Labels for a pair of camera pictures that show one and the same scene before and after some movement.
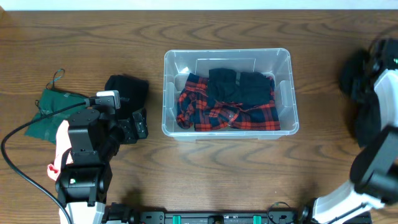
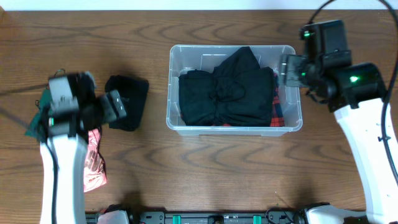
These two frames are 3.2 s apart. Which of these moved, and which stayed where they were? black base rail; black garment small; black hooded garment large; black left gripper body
Moved: black garment small; black hooded garment large; black left gripper body
Stayed: black base rail
